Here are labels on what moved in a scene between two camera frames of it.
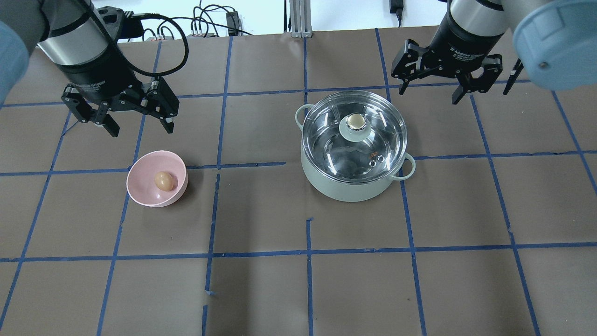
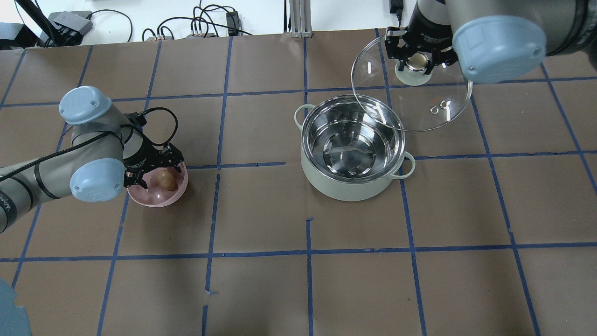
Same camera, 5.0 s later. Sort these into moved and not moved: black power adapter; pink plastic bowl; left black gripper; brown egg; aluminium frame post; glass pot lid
Moved: left black gripper; glass pot lid
Not moved: pink plastic bowl; aluminium frame post; brown egg; black power adapter
